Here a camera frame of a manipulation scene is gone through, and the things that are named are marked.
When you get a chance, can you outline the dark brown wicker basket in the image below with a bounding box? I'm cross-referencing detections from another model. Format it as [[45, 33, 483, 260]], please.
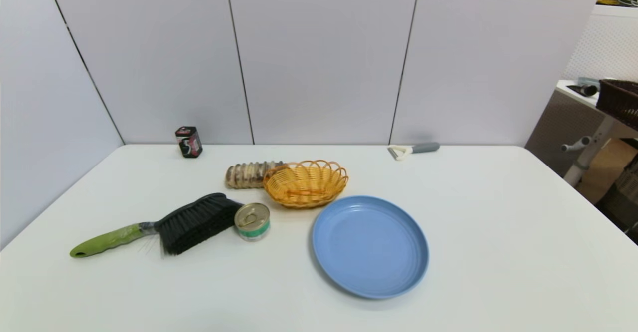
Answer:
[[596, 79, 638, 131]]

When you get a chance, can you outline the white side table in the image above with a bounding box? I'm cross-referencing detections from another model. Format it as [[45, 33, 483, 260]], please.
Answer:
[[556, 79, 638, 188]]

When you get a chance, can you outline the brown cardboard box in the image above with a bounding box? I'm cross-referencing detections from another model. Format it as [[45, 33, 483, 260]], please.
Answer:
[[578, 138, 638, 204]]

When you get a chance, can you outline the sliced bread loaf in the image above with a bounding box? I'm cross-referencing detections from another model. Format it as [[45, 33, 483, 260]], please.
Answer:
[[225, 161, 285, 189]]

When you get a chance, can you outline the black and red small box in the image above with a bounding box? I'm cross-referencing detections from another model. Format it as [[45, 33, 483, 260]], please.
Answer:
[[175, 126, 203, 159]]

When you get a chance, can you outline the green-handled black bristle brush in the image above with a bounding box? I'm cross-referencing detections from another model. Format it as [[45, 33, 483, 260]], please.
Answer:
[[69, 193, 245, 259]]

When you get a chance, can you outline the orange wicker basket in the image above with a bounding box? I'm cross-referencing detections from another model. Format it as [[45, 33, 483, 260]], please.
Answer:
[[263, 160, 349, 209]]

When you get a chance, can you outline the white peeler with grey handle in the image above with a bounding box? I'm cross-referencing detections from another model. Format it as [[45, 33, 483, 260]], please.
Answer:
[[388, 142, 441, 161]]

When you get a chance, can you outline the blue round plate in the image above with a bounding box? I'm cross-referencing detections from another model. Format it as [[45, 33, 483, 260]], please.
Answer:
[[312, 195, 430, 300]]

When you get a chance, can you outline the black and grey cylindrical tool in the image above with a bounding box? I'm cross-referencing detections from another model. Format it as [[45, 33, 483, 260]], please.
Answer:
[[567, 77, 601, 97]]

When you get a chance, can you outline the tin can with green label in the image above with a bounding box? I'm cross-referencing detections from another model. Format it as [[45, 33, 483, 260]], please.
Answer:
[[234, 202, 271, 242]]

